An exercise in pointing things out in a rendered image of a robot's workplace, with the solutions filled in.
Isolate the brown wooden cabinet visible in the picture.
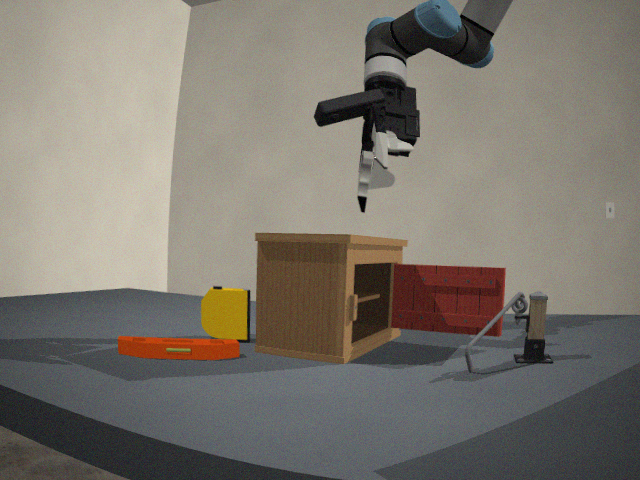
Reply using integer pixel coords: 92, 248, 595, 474
255, 233, 505, 364

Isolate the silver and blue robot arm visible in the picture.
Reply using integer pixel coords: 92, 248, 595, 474
314, 0, 513, 127

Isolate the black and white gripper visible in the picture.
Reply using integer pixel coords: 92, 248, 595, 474
357, 75, 420, 213

